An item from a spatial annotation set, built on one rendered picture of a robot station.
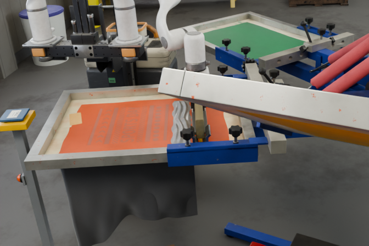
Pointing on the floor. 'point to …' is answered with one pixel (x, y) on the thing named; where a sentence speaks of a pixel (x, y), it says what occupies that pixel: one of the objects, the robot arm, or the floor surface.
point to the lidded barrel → (55, 19)
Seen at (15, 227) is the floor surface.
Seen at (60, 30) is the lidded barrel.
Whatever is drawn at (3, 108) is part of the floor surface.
